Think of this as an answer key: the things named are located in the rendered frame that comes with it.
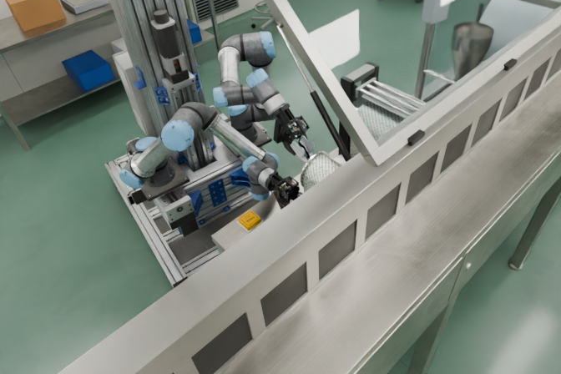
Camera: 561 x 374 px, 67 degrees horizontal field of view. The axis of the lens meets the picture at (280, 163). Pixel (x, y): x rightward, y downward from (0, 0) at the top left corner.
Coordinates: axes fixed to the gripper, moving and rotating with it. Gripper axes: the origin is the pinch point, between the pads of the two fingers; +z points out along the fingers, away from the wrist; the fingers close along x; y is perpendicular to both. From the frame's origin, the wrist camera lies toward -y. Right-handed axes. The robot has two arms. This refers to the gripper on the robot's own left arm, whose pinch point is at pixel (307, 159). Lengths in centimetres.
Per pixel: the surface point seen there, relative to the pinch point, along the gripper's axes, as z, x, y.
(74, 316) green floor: 2, -96, -164
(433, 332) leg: 79, 7, -6
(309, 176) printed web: 5.0, -6.1, 4.9
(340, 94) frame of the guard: -8, -19, 59
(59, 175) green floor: -98, -56, -247
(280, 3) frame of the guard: -31, -20, 60
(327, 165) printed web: 5.3, -0.8, 9.8
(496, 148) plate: 27, 28, 45
